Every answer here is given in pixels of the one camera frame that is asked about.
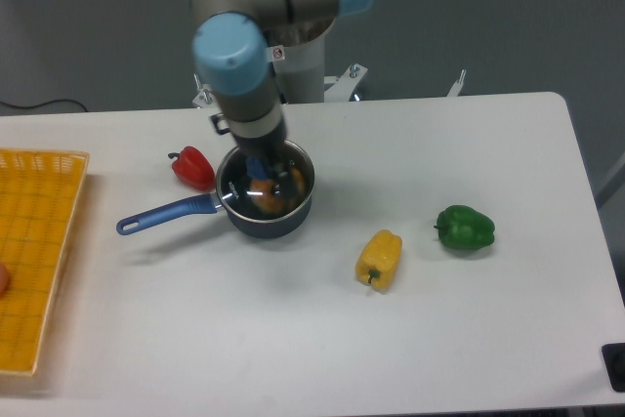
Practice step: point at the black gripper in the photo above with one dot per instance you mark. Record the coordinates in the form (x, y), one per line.
(255, 139)

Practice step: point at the glass pot lid blue knob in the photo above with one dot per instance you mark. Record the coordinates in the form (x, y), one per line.
(237, 170)

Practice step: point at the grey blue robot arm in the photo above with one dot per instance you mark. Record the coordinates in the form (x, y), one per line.
(229, 50)

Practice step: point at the orange toy shrimp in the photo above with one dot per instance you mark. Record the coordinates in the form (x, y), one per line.
(270, 199)

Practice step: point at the dark blue saucepan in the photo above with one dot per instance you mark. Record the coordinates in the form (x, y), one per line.
(210, 203)

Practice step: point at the red bell pepper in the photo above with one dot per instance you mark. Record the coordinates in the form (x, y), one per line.
(193, 169)

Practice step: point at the yellow bell pepper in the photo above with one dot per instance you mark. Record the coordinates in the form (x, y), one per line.
(379, 260)

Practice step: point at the green bell pepper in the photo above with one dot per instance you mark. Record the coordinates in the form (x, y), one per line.
(461, 227)

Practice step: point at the yellow woven basket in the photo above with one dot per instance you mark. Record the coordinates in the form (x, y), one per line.
(40, 192)

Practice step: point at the grey table leg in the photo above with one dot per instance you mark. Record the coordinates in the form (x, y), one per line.
(611, 183)

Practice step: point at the black table corner device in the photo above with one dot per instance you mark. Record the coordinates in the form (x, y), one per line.
(614, 361)

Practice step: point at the white metal frame bracket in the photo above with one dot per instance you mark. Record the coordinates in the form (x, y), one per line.
(336, 89)

